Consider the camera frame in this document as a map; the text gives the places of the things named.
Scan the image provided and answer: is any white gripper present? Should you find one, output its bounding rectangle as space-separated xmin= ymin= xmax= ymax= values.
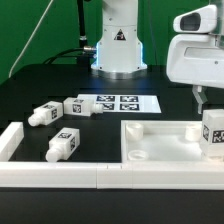
xmin=166 ymin=34 xmax=224 ymax=114

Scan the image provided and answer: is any white square tabletop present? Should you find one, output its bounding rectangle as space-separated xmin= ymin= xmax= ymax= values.
xmin=121 ymin=121 xmax=224 ymax=162

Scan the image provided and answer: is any white marker tag sheet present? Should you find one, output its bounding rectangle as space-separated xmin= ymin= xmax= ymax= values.
xmin=78 ymin=94 xmax=161 ymax=113

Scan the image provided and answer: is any black pole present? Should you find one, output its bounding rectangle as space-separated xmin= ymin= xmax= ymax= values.
xmin=77 ymin=0 xmax=88 ymax=66

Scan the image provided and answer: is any white U-shaped obstacle fence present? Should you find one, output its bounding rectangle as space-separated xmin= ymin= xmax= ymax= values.
xmin=0 ymin=122 xmax=224 ymax=190

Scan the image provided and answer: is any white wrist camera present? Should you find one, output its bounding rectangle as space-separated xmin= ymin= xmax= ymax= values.
xmin=173 ymin=5 xmax=218 ymax=34

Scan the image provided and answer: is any black cable bundle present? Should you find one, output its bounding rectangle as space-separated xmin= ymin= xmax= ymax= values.
xmin=43 ymin=46 xmax=98 ymax=66

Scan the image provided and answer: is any white cable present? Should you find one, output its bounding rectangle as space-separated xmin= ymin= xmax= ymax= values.
xmin=8 ymin=0 xmax=55 ymax=79

